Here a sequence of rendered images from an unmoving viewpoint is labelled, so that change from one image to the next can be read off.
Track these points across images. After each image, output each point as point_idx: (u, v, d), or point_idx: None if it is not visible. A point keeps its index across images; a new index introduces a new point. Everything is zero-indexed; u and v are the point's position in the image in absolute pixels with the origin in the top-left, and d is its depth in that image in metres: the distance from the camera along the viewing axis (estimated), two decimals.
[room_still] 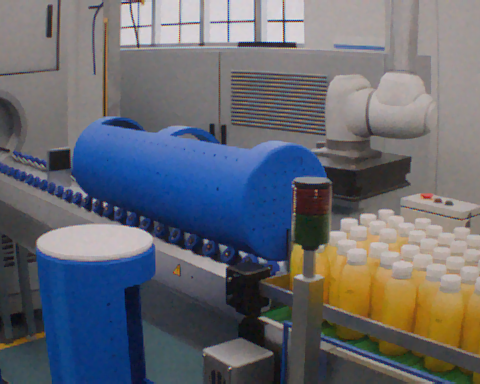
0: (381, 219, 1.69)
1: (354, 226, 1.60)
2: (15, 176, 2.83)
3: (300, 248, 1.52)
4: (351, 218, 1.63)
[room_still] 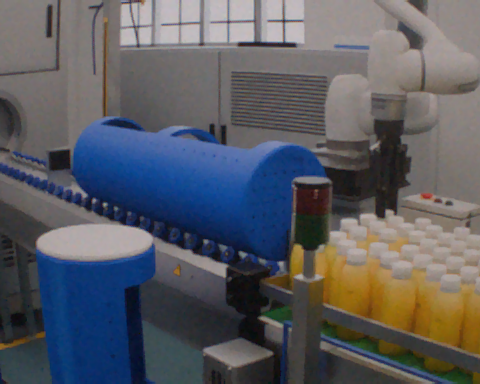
0: (380, 219, 1.69)
1: (354, 226, 1.60)
2: (15, 176, 2.83)
3: (300, 248, 1.52)
4: (351, 219, 1.63)
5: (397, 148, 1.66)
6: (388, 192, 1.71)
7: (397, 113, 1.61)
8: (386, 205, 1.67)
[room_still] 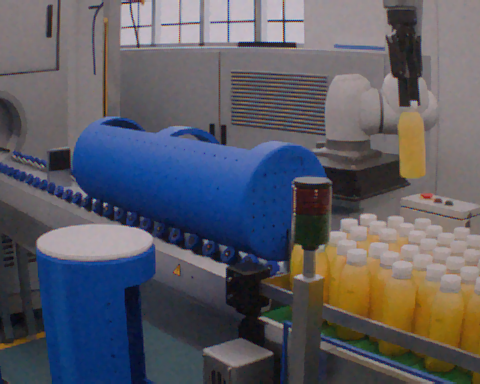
0: (405, 108, 1.62)
1: (354, 226, 1.60)
2: (15, 176, 2.83)
3: (300, 248, 1.52)
4: (351, 219, 1.63)
5: (413, 37, 1.60)
6: None
7: (410, 1, 1.55)
8: (409, 93, 1.61)
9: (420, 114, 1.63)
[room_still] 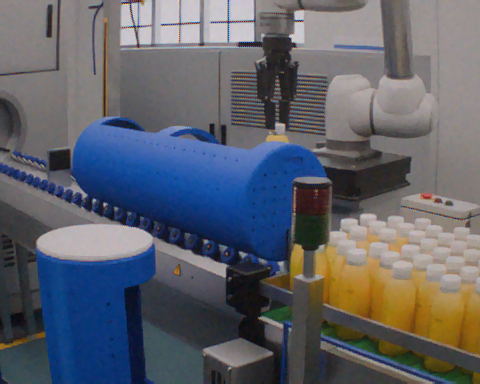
0: (271, 131, 1.79)
1: (354, 226, 1.60)
2: (15, 176, 2.83)
3: (300, 248, 1.52)
4: (351, 219, 1.63)
5: (285, 63, 1.76)
6: (279, 106, 1.81)
7: (282, 29, 1.71)
8: (275, 117, 1.77)
9: (286, 137, 1.80)
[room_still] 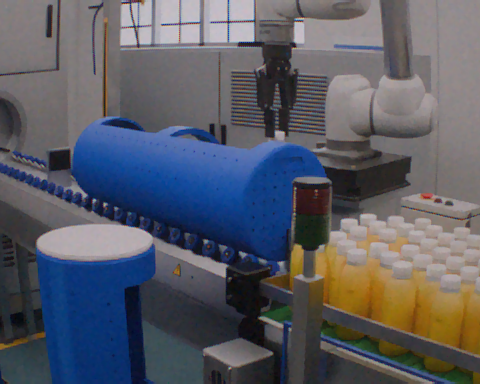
0: (271, 139, 1.80)
1: (354, 226, 1.60)
2: (15, 176, 2.83)
3: (300, 248, 1.52)
4: (351, 219, 1.63)
5: (285, 71, 1.77)
6: (279, 114, 1.82)
7: (282, 37, 1.72)
8: (275, 125, 1.78)
9: None
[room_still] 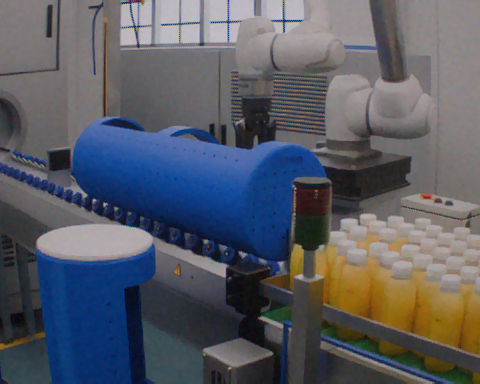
0: None
1: (354, 226, 1.60)
2: (15, 176, 2.83)
3: (300, 248, 1.52)
4: (351, 219, 1.63)
5: (264, 123, 1.86)
6: None
7: (261, 91, 1.81)
8: None
9: None
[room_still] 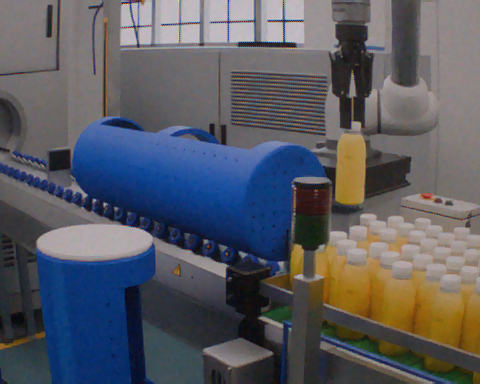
0: None
1: (357, 127, 1.56)
2: (15, 176, 2.83)
3: (300, 248, 1.52)
4: (354, 121, 1.58)
5: (361, 54, 1.53)
6: (354, 103, 1.58)
7: (359, 16, 1.48)
8: (351, 114, 1.54)
9: None
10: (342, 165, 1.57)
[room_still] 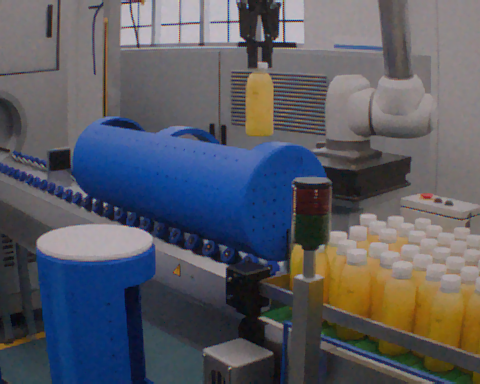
0: None
1: (263, 67, 1.72)
2: (15, 176, 2.83)
3: (300, 248, 1.52)
4: (262, 62, 1.75)
5: (267, 3, 1.70)
6: (262, 46, 1.75)
7: None
8: (258, 55, 1.71)
9: None
10: (250, 100, 1.73)
